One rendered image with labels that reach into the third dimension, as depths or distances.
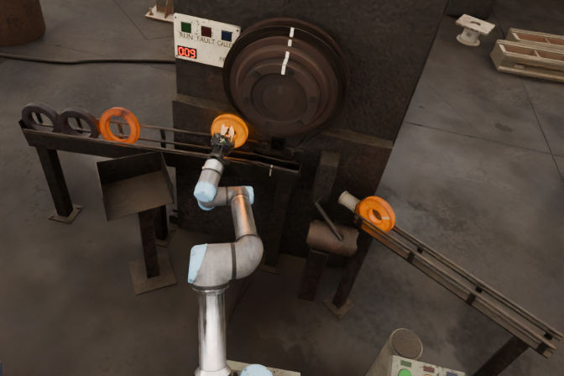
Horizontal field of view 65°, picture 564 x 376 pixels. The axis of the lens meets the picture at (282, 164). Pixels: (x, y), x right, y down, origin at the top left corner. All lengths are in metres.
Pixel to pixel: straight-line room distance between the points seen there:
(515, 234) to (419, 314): 0.97
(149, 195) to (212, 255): 0.59
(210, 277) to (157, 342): 0.86
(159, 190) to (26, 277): 0.90
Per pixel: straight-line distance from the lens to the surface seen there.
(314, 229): 1.94
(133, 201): 1.91
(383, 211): 1.77
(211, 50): 1.81
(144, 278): 2.39
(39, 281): 2.50
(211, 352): 1.51
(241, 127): 1.83
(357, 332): 2.33
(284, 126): 1.64
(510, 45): 5.16
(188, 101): 1.96
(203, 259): 1.41
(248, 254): 1.43
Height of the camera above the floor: 2.00
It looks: 42 degrees down
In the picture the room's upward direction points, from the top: 10 degrees clockwise
